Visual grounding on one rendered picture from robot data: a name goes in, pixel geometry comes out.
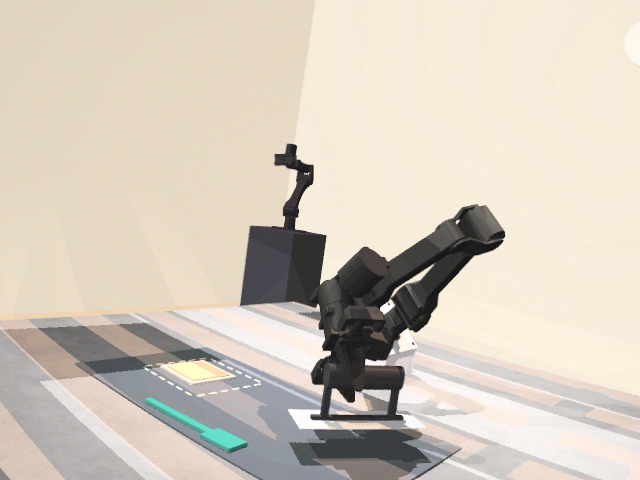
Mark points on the turquoise flat trowel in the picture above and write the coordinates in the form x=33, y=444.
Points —
x=217, y=437

